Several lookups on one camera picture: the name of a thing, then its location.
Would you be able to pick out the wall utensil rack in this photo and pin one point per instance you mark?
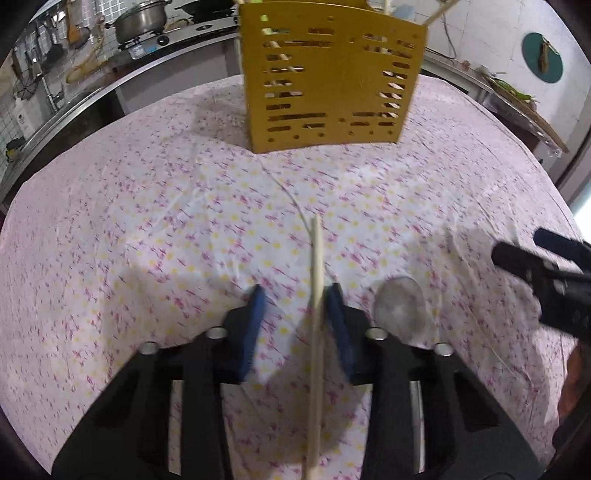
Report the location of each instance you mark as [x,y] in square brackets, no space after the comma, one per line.
[68,42]

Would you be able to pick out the wooden board with vegetables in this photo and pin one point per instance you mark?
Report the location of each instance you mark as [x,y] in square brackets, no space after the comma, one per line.
[526,110]

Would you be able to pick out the wooden chopstick right side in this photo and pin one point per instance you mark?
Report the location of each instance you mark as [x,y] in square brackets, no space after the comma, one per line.
[317,367]

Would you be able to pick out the teal round cutting board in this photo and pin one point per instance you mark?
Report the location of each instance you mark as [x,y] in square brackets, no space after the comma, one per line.
[541,57]

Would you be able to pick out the yellow perforated utensil holder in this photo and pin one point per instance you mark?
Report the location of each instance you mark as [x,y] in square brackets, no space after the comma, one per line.
[321,73]

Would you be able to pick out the metal spoon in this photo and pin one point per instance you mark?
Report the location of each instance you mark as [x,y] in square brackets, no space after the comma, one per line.
[400,309]

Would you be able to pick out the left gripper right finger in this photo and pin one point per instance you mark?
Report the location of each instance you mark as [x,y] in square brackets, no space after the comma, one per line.
[430,416]

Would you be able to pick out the kitchen counter cabinets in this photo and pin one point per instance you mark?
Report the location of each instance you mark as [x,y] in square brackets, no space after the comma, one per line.
[207,58]

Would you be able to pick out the pink floral tablecloth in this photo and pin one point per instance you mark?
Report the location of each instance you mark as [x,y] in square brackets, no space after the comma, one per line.
[156,225]

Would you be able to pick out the white soap bottle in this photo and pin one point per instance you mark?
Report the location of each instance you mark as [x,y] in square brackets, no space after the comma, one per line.
[21,116]

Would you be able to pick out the chopstick in holder right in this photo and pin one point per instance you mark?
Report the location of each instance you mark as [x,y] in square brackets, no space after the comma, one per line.
[444,7]

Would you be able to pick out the light blue plastic spoon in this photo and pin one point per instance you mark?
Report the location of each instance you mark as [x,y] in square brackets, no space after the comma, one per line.
[404,12]

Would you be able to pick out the silver gas stove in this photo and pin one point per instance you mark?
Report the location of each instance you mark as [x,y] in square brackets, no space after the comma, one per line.
[180,36]

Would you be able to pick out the right hand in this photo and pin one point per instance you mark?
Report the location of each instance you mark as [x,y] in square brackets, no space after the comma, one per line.
[576,380]

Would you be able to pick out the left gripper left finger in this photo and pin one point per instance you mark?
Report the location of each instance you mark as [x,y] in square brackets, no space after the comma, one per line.
[125,432]

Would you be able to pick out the steel cooking pot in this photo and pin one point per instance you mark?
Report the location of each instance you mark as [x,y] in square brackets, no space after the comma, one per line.
[143,18]

